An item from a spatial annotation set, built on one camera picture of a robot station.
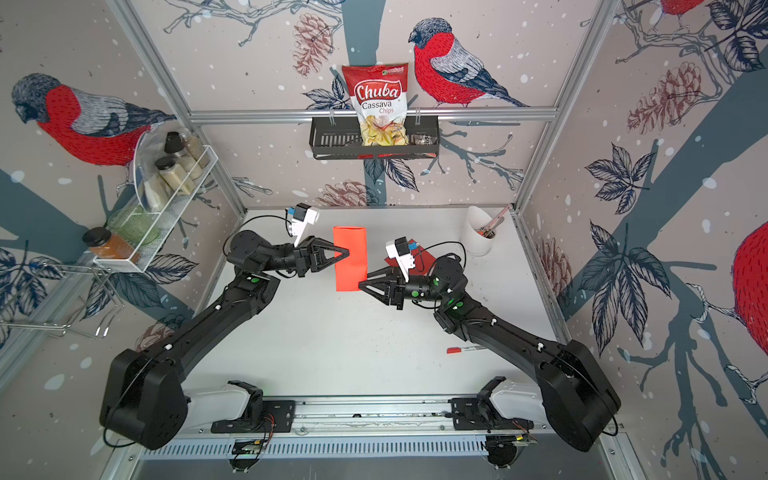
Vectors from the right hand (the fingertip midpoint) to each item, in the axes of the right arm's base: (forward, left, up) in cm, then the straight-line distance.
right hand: (363, 284), depth 66 cm
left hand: (+3, +3, +7) cm, 8 cm away
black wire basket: (+51, +13, +6) cm, 53 cm away
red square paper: (+1, +2, +4) cm, 5 cm away
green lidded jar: (+12, +57, +6) cm, 59 cm away
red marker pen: (-4, -24, -29) cm, 38 cm away
